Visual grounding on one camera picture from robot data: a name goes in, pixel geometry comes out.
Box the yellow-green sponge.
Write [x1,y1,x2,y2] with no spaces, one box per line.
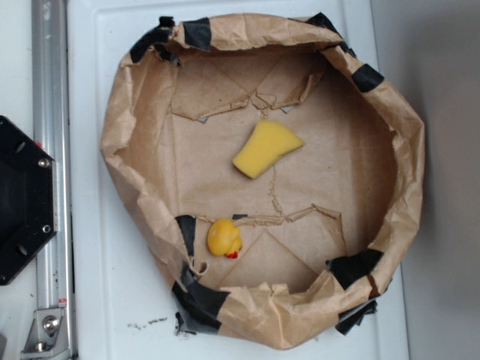
[232,119,305,179]

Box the yellow rubber duck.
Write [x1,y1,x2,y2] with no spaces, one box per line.
[207,218,243,259]

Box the brown paper bag tray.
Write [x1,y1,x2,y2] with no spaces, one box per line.
[100,13,425,350]

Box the white plastic board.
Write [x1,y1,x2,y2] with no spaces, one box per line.
[67,1,409,359]

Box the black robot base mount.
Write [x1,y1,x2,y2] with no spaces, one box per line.
[1,116,56,286]

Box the metal corner bracket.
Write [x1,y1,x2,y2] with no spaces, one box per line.
[20,307,70,359]

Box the aluminium extrusion rail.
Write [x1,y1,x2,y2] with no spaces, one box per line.
[31,1,78,359]

